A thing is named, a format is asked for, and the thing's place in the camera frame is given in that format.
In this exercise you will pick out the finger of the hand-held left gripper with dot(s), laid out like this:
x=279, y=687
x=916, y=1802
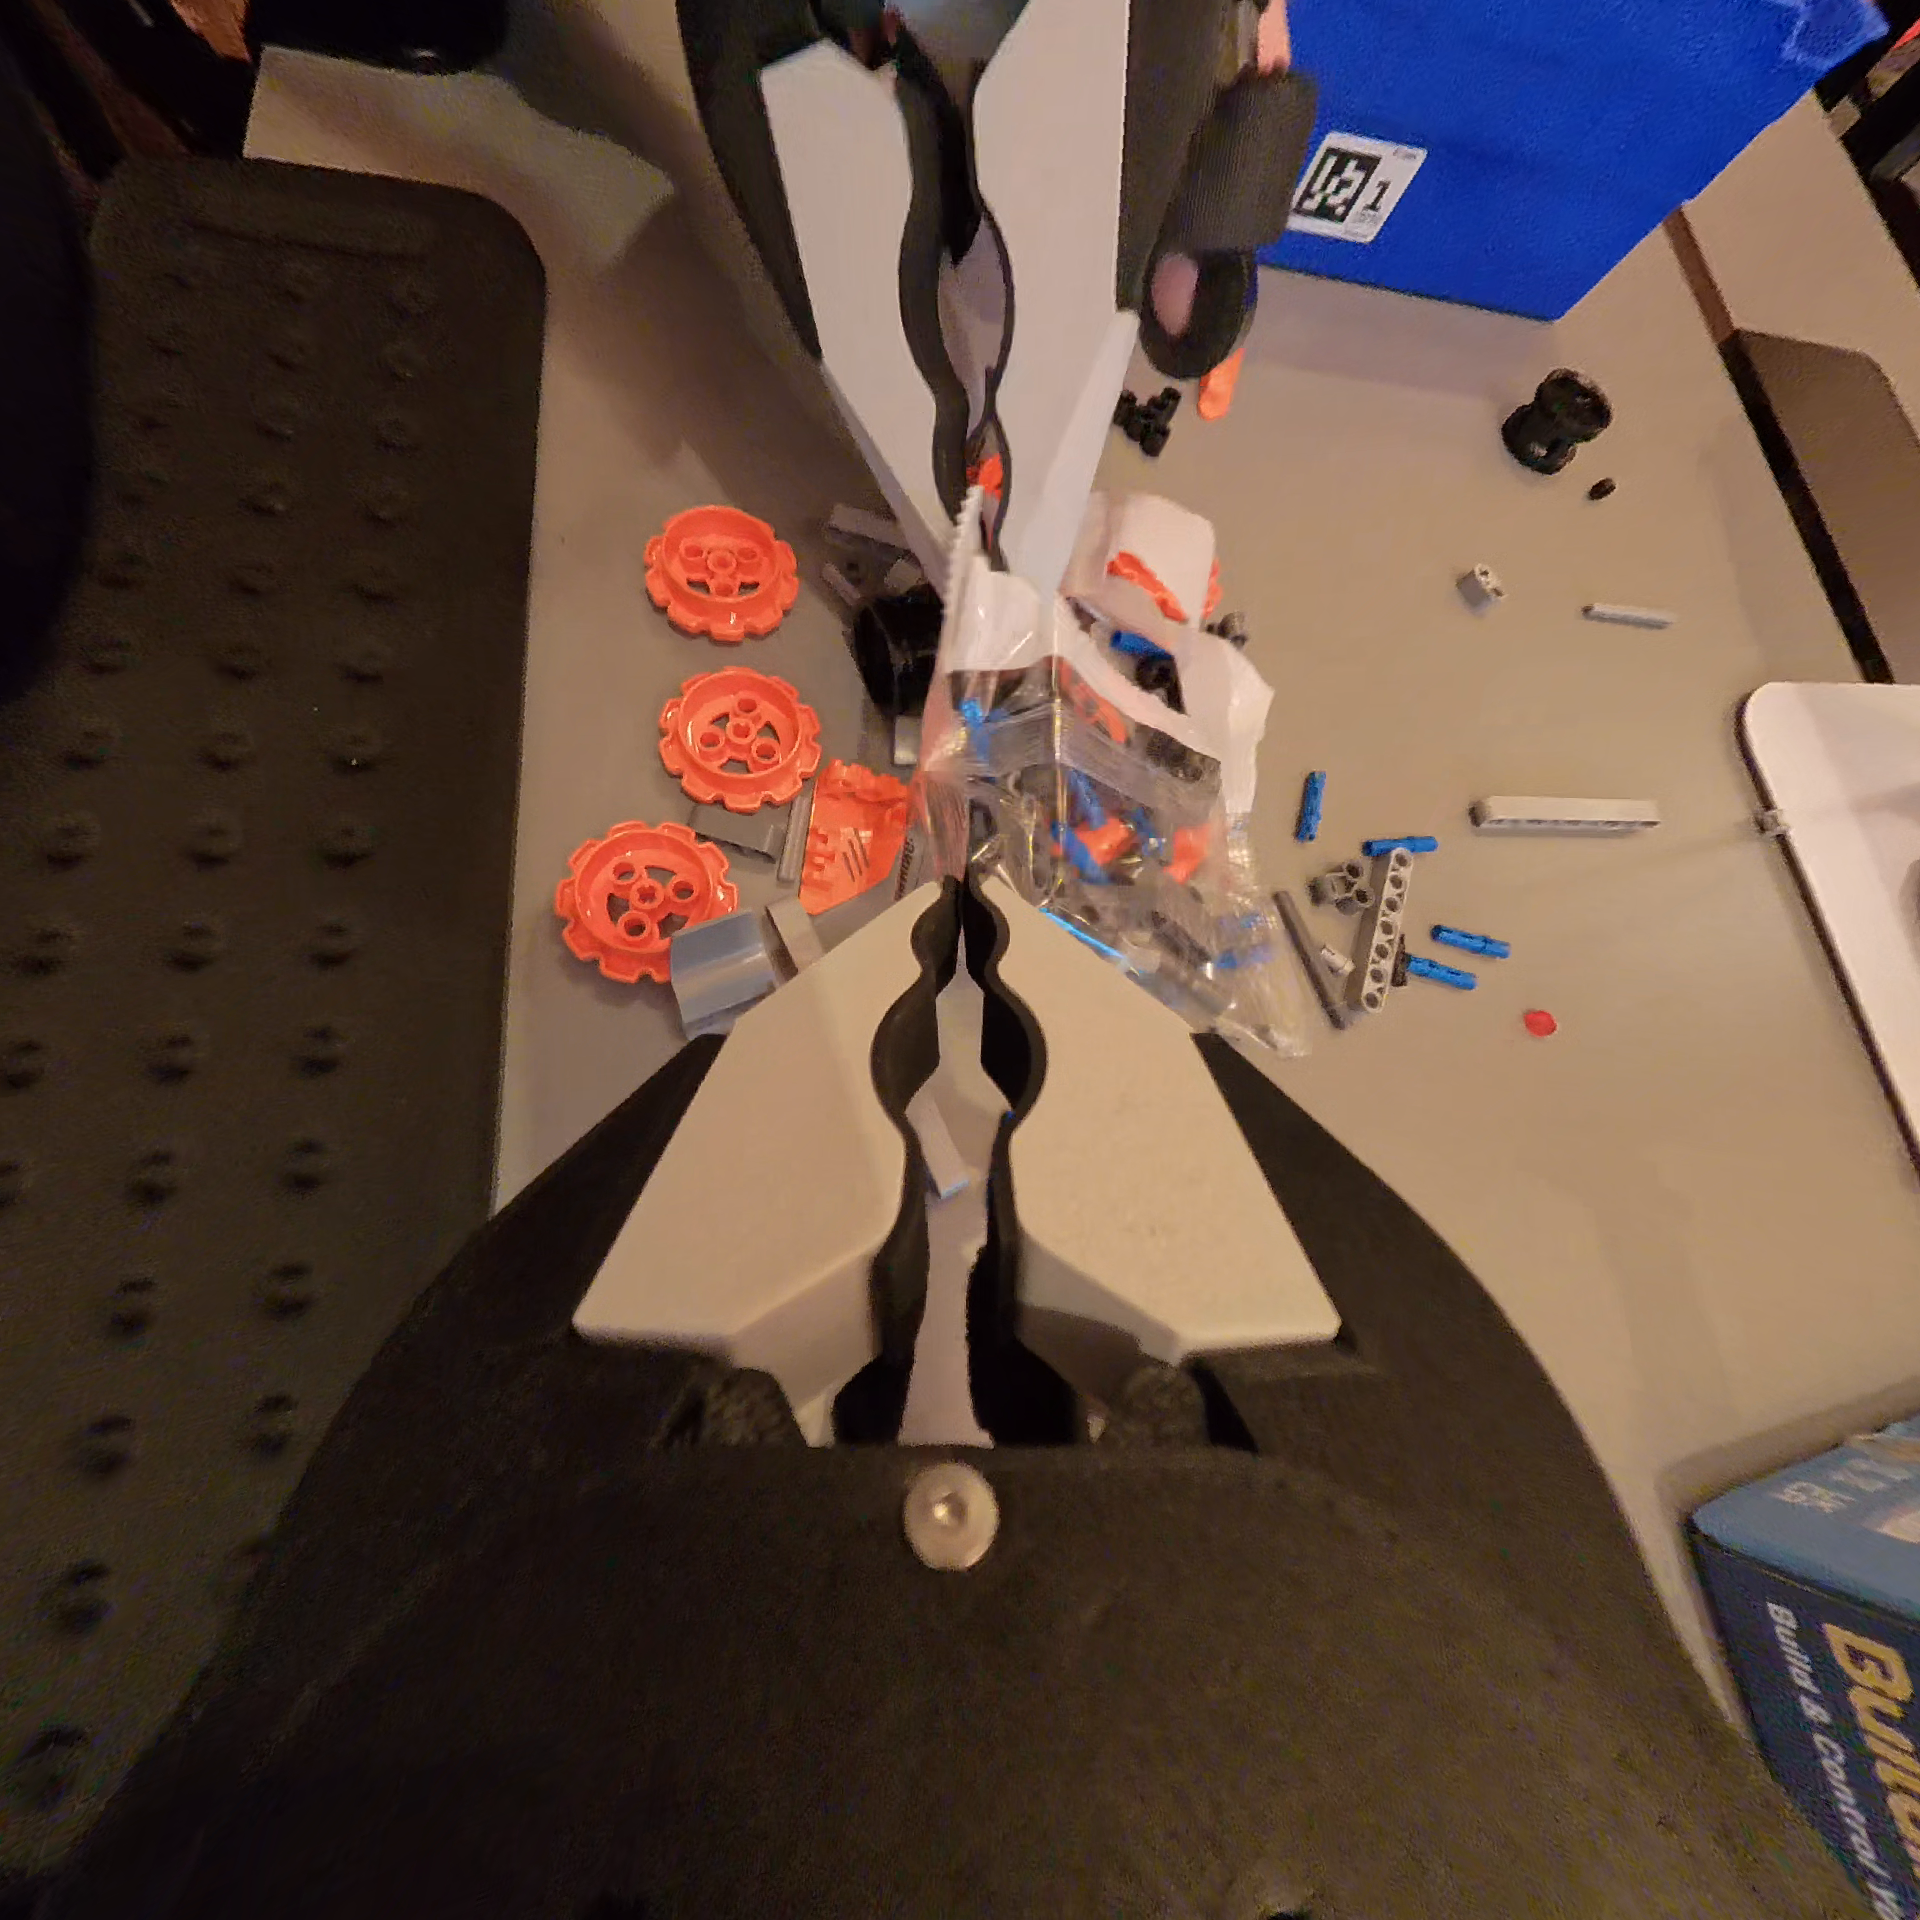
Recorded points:
x=840, y=225
x=1067, y=225

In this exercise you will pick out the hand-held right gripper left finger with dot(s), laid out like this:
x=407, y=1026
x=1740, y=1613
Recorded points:
x=764, y=1184

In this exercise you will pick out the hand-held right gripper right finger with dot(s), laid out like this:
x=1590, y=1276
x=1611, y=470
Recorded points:
x=1156, y=1184

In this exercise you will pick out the torn clear plastic bag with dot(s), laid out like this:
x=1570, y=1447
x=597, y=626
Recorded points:
x=1109, y=810

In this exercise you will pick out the person's left hand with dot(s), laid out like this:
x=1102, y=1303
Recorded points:
x=1179, y=293

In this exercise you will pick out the grey long beams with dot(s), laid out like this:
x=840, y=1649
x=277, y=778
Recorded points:
x=938, y=1148

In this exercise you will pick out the black double connector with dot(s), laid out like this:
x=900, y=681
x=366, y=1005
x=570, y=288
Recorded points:
x=1154, y=422

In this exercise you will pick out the orange pin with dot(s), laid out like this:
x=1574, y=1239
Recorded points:
x=1223, y=383

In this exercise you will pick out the dark grey axle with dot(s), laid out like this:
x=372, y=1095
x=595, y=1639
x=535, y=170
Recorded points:
x=1310, y=960

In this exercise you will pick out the orange gear wheel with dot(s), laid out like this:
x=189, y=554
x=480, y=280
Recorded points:
x=740, y=734
x=720, y=570
x=645, y=886

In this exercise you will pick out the light grey holed beam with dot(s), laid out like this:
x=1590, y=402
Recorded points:
x=1389, y=932

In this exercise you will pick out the grey double-hole connector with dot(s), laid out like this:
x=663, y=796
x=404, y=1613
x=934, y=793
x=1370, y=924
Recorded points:
x=1336, y=886

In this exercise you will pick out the orange angular part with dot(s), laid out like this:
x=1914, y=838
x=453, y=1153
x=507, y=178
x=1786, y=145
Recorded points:
x=856, y=840

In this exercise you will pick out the blue pin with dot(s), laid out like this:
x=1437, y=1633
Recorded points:
x=1443, y=972
x=1398, y=848
x=1471, y=942
x=1312, y=802

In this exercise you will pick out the black and blue part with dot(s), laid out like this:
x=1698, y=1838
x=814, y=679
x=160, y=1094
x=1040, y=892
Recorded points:
x=901, y=645

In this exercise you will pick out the blue plastic bin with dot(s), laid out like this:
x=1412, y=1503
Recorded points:
x=1576, y=150

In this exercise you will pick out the small black wheel hub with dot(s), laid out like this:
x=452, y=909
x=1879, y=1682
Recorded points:
x=1557, y=422

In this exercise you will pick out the long light grey beam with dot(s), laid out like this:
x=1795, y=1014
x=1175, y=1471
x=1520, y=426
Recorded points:
x=1564, y=814

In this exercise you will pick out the small grey block connector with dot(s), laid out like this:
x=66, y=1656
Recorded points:
x=1482, y=588

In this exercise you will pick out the black dimpled pad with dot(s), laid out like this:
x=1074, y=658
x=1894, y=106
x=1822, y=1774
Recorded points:
x=270, y=902

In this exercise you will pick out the white stand base board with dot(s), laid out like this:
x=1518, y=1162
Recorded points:
x=1861, y=870

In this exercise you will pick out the blue robot kit box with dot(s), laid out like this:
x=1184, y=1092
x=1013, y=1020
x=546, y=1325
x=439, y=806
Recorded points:
x=1830, y=1652

